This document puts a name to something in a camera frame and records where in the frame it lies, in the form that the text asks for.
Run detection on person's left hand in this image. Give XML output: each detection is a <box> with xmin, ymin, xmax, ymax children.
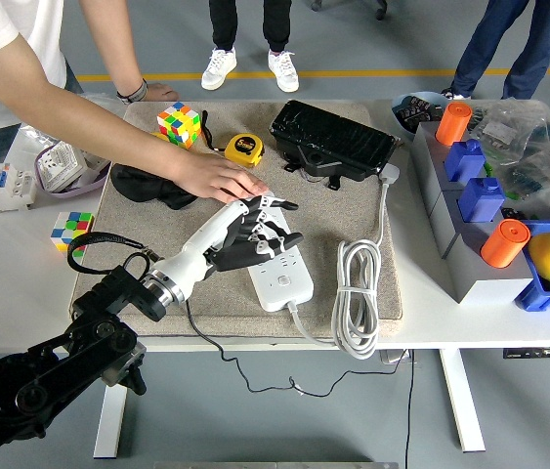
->
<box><xmin>145</xmin><ymin>81</ymin><xmax>181</xmax><ymax>103</ymax></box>

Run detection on person's right hand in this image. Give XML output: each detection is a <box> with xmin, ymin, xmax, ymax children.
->
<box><xmin>171</xmin><ymin>151</ymin><xmax>271</xmax><ymax>204</ymax></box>

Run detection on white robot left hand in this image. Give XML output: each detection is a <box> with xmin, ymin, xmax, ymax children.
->
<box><xmin>154</xmin><ymin>193</ymin><xmax>306</xmax><ymax>297</ymax></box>

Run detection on black plug adapter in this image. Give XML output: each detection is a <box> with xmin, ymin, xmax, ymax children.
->
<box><xmin>211</xmin><ymin>238</ymin><xmax>275</xmax><ymax>274</ymax></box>

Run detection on thin black plug cord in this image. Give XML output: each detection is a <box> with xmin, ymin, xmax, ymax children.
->
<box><xmin>185</xmin><ymin>297</ymin><xmax>410</xmax><ymax>398</ymax></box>

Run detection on white power strip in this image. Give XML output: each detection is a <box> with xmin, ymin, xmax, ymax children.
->
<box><xmin>247</xmin><ymin>192</ymin><xmax>316</xmax><ymax>313</ymax></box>

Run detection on dark wristband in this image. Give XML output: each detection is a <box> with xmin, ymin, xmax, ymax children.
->
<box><xmin>115</xmin><ymin>77</ymin><xmax>149</xmax><ymax>106</ymax></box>

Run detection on colourful puzzle cube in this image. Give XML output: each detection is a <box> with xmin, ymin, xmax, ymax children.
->
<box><xmin>50</xmin><ymin>211</ymin><xmax>96</xmax><ymax>259</ymax></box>
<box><xmin>156</xmin><ymin>101</ymin><xmax>202</xmax><ymax>149</ymax></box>

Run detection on black cloth pouch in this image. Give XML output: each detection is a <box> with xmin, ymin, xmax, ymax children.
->
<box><xmin>109</xmin><ymin>162</ymin><xmax>197</xmax><ymax>211</ymax></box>

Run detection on person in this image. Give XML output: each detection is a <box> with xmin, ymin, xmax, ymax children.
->
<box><xmin>200</xmin><ymin>0</ymin><xmax>301</xmax><ymax>94</ymax></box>
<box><xmin>440</xmin><ymin>0</ymin><xmax>550</xmax><ymax>102</ymax></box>
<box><xmin>0</xmin><ymin>0</ymin><xmax>271</xmax><ymax>220</ymax></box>

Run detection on grey-brown mat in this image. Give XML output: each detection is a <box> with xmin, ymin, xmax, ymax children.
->
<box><xmin>69</xmin><ymin>100</ymin><xmax>405</xmax><ymax>341</ymax></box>

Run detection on black table control panel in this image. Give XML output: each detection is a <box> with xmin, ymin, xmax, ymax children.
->
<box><xmin>502</xmin><ymin>347</ymin><xmax>550</xmax><ymax>361</ymax></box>

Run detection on black finned device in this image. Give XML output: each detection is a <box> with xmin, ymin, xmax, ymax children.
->
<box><xmin>269</xmin><ymin>99</ymin><xmax>402</xmax><ymax>192</ymax></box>

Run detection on white table leg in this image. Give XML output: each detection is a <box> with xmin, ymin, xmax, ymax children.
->
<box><xmin>92</xmin><ymin>351</ymin><xmax>134</xmax><ymax>459</ymax></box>
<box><xmin>439</xmin><ymin>349</ymin><xmax>487</xmax><ymax>453</ymax></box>

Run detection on white circuit breaker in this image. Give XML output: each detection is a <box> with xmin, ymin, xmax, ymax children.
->
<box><xmin>0</xmin><ymin>162</ymin><xmax>37</xmax><ymax>215</ymax></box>

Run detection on light blue bowl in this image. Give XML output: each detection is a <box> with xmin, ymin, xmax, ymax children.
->
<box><xmin>390</xmin><ymin>91</ymin><xmax>451</xmax><ymax>141</ymax></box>

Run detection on grey holder box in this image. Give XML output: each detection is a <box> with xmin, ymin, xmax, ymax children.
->
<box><xmin>409</xmin><ymin>120</ymin><xmax>534</xmax><ymax>305</ymax></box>

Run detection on black printed packets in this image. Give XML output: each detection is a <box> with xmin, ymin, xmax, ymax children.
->
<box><xmin>396</xmin><ymin>96</ymin><xmax>444</xmax><ymax>123</ymax></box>

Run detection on orange cylinder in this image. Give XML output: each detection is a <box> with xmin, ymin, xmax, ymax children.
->
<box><xmin>435</xmin><ymin>101</ymin><xmax>474</xmax><ymax>148</ymax></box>
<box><xmin>480</xmin><ymin>219</ymin><xmax>531</xmax><ymax>270</ymax></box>

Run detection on blue plastic block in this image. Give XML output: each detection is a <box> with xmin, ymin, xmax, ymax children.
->
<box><xmin>444</xmin><ymin>139</ymin><xmax>487</xmax><ymax>186</ymax></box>
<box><xmin>457</xmin><ymin>177</ymin><xmax>507</xmax><ymax>224</ymax></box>

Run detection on clear bags of components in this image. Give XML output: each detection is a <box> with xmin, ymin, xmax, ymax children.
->
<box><xmin>464</xmin><ymin>97</ymin><xmax>550</xmax><ymax>221</ymax></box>

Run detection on yellow tape measure with strap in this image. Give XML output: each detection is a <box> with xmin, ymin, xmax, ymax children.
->
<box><xmin>200</xmin><ymin>109</ymin><xmax>266</xmax><ymax>170</ymax></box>

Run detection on white wall socket module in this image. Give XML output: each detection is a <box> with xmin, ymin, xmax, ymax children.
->
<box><xmin>36</xmin><ymin>138</ymin><xmax>85</xmax><ymax>193</ymax></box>
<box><xmin>78</xmin><ymin>144</ymin><xmax>109</xmax><ymax>170</ymax></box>

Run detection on white power strip cable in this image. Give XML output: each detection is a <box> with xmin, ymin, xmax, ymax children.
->
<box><xmin>285</xmin><ymin>162</ymin><xmax>402</xmax><ymax>362</ymax></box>

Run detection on black hanging cable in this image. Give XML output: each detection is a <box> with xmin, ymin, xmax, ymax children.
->
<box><xmin>403</xmin><ymin>349</ymin><xmax>417</xmax><ymax>469</ymax></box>

